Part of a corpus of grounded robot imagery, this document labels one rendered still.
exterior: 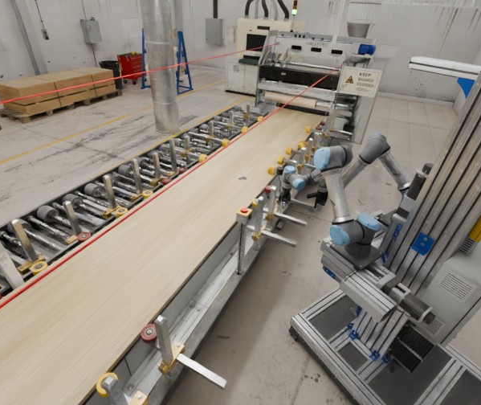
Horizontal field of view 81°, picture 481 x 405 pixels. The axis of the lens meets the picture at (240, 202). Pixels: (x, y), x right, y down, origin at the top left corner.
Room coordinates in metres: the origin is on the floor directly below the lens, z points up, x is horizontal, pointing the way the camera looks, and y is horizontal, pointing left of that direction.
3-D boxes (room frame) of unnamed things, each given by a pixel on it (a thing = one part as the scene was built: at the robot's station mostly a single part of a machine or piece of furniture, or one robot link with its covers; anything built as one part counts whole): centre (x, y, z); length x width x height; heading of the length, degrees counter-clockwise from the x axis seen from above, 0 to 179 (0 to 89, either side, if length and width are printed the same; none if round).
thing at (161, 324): (0.63, 0.29, 0.93); 0.03 x 0.03 x 0.48; 65
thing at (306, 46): (4.61, -0.98, 0.95); 1.65 x 0.70 x 1.90; 65
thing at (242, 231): (1.30, -0.03, 0.93); 0.05 x 0.04 x 0.45; 155
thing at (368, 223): (1.23, -0.70, 1.21); 0.13 x 0.12 x 0.14; 114
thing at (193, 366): (0.64, 0.21, 0.82); 0.43 x 0.03 x 0.04; 65
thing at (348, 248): (1.23, -0.71, 1.09); 0.15 x 0.15 x 0.10
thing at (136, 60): (9.44, 3.59, 0.41); 0.76 x 0.48 x 0.81; 163
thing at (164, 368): (0.65, 0.28, 0.82); 0.13 x 0.06 x 0.05; 155
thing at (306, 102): (4.35, -0.86, 1.05); 1.43 x 0.12 x 0.12; 65
